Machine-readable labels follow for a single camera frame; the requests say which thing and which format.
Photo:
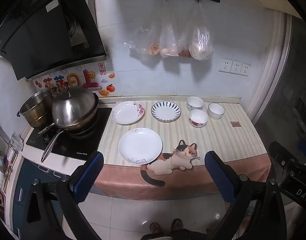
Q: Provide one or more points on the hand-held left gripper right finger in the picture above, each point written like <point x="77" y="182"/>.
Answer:
<point x="219" y="176"/>

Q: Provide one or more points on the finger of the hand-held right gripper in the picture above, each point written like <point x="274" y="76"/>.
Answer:
<point x="280" y="155"/>

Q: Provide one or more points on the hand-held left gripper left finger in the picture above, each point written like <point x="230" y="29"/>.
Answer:
<point x="89" y="173"/>

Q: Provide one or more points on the blue patterned white bowl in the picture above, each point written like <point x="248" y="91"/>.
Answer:
<point x="195" y="103"/>

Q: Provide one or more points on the black gas stove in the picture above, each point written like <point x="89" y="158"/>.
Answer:
<point x="85" y="145"/>

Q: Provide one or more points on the striped cat print tablecloth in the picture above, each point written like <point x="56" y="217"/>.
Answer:
<point x="218" y="141"/>

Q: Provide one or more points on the brown label patch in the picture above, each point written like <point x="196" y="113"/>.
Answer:
<point x="235" y="124"/>

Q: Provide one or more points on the grey floral white plate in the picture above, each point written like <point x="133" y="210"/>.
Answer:
<point x="140" y="146"/>

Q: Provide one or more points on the red floral white bowl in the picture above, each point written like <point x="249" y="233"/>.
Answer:
<point x="198" y="118"/>

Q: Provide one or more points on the person's right foot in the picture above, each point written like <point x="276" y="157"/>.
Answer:
<point x="177" y="224"/>

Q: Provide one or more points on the person's foot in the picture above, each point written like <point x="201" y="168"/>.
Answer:
<point x="155" y="227"/>
<point x="177" y="224"/>

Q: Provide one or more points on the blue kitchen cabinet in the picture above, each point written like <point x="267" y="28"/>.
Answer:
<point x="25" y="187"/>

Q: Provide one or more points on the black rimmed white bowl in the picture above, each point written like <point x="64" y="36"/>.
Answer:
<point x="216" y="110"/>

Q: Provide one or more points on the steel wok lid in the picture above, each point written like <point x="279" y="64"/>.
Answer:
<point x="73" y="105"/>

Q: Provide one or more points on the pink floral white plate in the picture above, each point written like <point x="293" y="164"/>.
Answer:
<point x="126" y="113"/>

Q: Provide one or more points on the person's left foot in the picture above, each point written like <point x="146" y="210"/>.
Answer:
<point x="155" y="227"/>

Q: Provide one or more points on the blue striped white plate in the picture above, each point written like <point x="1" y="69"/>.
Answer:
<point x="165" y="111"/>

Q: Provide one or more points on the steel stock pot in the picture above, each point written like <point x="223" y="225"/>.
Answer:
<point x="35" y="107"/>

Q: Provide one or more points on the clear plastic bag red contents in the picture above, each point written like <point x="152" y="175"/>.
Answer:
<point x="184" y="51"/>

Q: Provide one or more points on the large clear plastic bag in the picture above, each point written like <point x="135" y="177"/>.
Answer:
<point x="200" y="42"/>

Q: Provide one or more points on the clear plastic bag with eggs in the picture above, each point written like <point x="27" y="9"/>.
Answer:
<point x="169" y="37"/>

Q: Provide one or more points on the black range hood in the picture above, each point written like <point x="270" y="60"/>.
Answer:
<point x="43" y="30"/>

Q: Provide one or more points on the white door frame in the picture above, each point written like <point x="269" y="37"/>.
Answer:
<point x="273" y="67"/>

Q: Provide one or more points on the white wall socket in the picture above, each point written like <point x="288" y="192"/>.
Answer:
<point x="236" y="67"/>
<point x="245" y="70"/>
<point x="225" y="65"/>

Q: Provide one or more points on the colourful wall stickers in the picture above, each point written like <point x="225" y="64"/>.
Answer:
<point x="75" y="78"/>

